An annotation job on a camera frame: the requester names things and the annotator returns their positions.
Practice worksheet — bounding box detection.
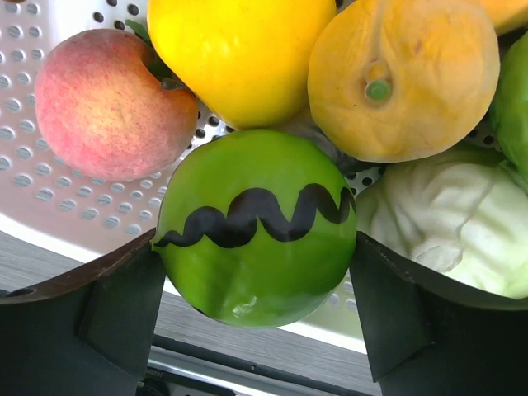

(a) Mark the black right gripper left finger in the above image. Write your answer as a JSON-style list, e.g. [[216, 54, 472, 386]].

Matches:
[[1, 231, 165, 395]]

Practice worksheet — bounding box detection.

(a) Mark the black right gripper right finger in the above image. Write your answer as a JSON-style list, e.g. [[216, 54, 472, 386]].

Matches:
[[350, 233, 527, 396]]

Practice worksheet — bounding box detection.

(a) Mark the green bell pepper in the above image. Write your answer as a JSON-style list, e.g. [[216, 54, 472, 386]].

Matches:
[[152, 130, 356, 328]]

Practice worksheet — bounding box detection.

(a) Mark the pale green cabbage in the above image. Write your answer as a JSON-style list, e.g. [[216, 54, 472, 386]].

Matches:
[[356, 143, 527, 299]]

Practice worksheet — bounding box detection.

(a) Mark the white perforated fruit basket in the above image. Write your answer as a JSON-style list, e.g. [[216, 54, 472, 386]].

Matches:
[[0, 0, 504, 343]]

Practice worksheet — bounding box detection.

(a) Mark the pink peach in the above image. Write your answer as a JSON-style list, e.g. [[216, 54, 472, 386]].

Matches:
[[34, 29, 199, 181]]

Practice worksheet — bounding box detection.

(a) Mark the lime green apple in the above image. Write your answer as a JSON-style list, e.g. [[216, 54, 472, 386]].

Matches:
[[488, 32, 527, 179]]

